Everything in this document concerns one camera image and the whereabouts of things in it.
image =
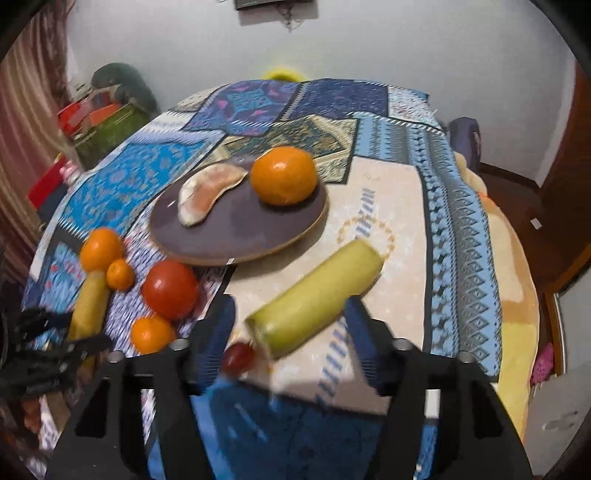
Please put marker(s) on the white sliding wardrobe door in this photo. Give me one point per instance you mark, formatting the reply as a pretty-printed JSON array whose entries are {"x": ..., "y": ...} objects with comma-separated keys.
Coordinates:
[{"x": 577, "y": 323}]

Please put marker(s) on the brown striped curtain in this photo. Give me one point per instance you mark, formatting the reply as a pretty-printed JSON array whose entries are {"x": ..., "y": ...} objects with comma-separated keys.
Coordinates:
[{"x": 27, "y": 138}]

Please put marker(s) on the yellow curved chair back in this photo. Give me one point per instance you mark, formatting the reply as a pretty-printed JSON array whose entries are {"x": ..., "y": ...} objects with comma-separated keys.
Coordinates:
[{"x": 281, "y": 74}]

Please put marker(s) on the dark purple round plate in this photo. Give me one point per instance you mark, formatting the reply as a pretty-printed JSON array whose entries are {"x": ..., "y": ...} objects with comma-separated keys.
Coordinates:
[{"x": 240, "y": 224}]

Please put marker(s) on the large red box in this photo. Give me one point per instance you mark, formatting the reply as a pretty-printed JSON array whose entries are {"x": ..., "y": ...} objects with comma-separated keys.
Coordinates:
[{"x": 46, "y": 187}]

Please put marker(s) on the dark framed wall panel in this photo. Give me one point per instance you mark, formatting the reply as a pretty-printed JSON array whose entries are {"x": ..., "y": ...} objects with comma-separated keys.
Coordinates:
[{"x": 272, "y": 3}]

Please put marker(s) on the orange flat box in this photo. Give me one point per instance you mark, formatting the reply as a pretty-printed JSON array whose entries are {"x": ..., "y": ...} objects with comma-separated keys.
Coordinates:
[{"x": 106, "y": 113}]

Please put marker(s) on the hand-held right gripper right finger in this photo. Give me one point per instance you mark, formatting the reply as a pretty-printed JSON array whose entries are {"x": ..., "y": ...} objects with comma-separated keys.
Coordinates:
[{"x": 356, "y": 323}]

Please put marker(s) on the pale pink crescent slice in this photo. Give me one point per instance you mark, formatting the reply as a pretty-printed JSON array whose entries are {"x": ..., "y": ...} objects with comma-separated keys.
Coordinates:
[{"x": 198, "y": 203}]

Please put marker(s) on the medium orange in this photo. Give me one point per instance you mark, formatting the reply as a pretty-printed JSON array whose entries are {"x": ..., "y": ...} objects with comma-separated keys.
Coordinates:
[{"x": 100, "y": 249}]

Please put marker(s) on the large orange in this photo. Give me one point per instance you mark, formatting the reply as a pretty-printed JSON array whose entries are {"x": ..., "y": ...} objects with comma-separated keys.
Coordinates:
[{"x": 284, "y": 177}]

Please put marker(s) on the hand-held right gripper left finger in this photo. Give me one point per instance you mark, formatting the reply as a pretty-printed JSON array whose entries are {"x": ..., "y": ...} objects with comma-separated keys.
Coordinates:
[{"x": 220, "y": 325}]

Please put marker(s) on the yellow corn cob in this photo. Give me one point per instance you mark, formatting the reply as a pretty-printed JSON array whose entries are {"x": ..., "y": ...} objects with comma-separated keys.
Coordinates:
[
  {"x": 318, "y": 297},
  {"x": 90, "y": 304}
]

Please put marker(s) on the white plastic object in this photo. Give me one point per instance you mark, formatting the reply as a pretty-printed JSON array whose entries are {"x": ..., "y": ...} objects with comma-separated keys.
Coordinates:
[{"x": 554, "y": 415}]

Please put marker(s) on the green bag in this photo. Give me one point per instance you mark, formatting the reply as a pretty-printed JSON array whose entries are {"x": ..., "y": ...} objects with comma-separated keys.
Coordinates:
[{"x": 115, "y": 134}]

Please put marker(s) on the blue patchwork blanket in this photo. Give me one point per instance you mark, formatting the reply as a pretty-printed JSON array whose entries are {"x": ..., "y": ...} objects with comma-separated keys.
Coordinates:
[{"x": 443, "y": 207}]

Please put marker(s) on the small tangerine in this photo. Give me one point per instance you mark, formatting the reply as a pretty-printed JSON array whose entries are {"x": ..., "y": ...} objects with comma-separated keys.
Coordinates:
[{"x": 152, "y": 334}]

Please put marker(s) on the red tomato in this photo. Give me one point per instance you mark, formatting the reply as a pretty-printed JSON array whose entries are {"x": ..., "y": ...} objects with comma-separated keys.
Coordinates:
[{"x": 170, "y": 290}]

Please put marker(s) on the pink slippers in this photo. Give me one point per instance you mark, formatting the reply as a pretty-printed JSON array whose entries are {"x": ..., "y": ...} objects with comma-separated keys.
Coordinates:
[{"x": 542, "y": 364}]

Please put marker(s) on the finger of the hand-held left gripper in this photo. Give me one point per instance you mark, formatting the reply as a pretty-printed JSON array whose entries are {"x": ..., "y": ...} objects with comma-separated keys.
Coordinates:
[
  {"x": 87, "y": 346},
  {"x": 41, "y": 321}
]

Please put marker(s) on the yellow fleece blanket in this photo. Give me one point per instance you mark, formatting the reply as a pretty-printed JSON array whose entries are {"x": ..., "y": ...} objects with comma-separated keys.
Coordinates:
[{"x": 512, "y": 286}]

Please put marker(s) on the red gift box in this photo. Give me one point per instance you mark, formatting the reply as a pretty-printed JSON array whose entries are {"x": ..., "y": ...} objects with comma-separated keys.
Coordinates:
[{"x": 73, "y": 117}]

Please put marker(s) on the grey plush toy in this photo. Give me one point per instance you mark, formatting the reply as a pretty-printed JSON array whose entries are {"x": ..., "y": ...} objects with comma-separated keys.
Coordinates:
[{"x": 124, "y": 78}]

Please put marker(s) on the pink bunny toy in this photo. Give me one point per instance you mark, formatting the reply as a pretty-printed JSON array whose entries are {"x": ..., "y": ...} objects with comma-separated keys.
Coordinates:
[{"x": 70, "y": 173}]

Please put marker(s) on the tiny tangerine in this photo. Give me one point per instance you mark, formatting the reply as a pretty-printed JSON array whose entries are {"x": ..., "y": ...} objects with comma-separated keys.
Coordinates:
[{"x": 120, "y": 275}]

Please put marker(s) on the brown wooden door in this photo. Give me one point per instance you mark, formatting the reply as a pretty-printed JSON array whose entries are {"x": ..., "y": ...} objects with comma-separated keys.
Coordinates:
[{"x": 568, "y": 207}]

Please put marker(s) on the blue-grey chair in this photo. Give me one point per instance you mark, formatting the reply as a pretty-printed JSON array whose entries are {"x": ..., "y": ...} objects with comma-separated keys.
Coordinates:
[{"x": 464, "y": 138}]

